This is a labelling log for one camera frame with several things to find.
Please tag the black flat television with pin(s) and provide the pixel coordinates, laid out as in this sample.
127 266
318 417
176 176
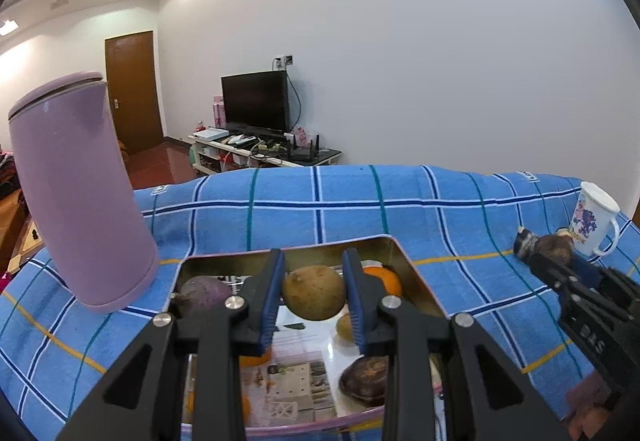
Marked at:
257 100

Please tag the dark brown passion fruit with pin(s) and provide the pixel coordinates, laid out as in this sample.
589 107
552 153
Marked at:
559 248

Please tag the dark cylindrical tin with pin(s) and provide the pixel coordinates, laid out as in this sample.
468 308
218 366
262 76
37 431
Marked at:
525 244

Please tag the orange tangerine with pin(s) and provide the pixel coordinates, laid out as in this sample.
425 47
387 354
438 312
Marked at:
188 401
390 280

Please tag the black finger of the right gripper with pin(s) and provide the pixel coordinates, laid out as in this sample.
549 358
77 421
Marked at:
555 276

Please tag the black wifi router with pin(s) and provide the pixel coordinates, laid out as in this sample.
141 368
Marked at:
300 153

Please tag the lilac thermos bottle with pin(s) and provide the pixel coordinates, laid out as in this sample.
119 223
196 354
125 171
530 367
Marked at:
78 191

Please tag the white TV stand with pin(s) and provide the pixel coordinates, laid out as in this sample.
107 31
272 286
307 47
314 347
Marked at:
211 157

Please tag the person's right hand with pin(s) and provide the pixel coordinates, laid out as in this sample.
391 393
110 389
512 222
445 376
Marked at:
590 407

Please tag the blue plaid towel cloth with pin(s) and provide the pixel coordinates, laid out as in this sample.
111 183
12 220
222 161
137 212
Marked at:
456 227

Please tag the white printed enamel mug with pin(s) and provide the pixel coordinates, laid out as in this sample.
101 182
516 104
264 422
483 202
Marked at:
595 215

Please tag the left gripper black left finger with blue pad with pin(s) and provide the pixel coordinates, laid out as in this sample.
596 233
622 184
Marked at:
141 396

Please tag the small olive-brown fruit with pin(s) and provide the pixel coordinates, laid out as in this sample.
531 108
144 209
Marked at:
344 328

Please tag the large purple round fruit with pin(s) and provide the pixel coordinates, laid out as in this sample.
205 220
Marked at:
199 294

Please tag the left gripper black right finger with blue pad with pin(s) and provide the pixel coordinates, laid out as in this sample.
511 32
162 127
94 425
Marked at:
486 397

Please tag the pink metal tray box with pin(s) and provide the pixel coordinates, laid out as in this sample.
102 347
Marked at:
296 392

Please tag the pink box beside television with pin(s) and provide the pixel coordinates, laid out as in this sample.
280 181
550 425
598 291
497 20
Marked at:
218 111

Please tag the brown kiwi fruit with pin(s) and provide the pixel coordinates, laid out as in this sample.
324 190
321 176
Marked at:
314 293

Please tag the brown wooden door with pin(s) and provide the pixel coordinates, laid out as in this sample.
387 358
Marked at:
131 86

